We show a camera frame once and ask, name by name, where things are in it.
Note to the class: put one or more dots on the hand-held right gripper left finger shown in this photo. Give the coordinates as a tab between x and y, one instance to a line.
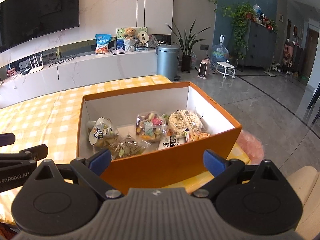
101	161

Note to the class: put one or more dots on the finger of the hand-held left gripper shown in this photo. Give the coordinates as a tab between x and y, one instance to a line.
7	139
35	152

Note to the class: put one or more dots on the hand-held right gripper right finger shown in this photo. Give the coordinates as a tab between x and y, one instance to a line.
215	162

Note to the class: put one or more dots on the yellow chips packet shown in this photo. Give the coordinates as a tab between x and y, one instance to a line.
198	137

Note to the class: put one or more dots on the green nut snack packet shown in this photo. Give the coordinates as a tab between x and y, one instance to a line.
128	147

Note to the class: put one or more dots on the round rice cracker packet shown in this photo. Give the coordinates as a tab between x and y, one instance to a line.
183	122

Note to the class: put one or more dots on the orange cardboard box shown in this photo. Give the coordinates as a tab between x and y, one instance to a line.
162	167

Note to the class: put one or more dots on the clear mixed candy bag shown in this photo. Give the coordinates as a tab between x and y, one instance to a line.
151	127

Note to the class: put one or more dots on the pink plastic bag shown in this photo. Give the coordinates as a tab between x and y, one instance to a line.
251	146

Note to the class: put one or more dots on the yellow checked tablecloth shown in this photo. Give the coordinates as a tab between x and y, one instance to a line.
50	110

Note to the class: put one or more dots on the small pink photo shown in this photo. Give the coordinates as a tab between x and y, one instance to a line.
11	73

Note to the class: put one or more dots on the white router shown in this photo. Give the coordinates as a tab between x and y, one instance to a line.
36	68

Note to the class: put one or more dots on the beige chair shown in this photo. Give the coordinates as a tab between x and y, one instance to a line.
303	182

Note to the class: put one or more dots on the white marble tv console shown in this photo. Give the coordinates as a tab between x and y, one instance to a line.
100	70

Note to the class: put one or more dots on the small pink heater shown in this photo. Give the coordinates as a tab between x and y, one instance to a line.
204	68

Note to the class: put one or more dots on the white round stool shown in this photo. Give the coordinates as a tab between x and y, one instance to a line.
225	65

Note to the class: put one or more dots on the water jug with pump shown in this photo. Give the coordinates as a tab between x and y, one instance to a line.
220	52

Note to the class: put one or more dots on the white flat set-top box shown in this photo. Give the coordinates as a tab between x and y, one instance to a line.
118	52

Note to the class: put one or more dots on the blue-grey trash can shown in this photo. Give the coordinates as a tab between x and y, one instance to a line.
167	62

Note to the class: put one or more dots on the blue snack bag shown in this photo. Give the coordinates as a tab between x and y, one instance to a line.
103	43

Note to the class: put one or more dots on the long-leaf potted plant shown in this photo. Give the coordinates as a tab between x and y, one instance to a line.
186	45

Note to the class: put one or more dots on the blue-grey drawer cabinet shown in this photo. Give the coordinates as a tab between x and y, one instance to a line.
262	47

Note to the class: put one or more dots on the brown plush toy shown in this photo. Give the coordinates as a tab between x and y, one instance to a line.
288	55

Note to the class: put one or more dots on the patterned hand fan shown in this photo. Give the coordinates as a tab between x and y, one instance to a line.
153	41

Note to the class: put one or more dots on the brown teddy bear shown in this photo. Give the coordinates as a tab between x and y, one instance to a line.
129	33

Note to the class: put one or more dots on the round beige hand fan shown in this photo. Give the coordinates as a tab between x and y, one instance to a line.
143	37

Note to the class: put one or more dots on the trailing pothos plant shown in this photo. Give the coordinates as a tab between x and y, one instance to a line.
240	22

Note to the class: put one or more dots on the bottles on cabinet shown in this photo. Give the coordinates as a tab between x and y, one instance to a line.
262	18

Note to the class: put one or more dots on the black wall television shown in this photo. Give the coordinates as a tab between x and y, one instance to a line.
37	12

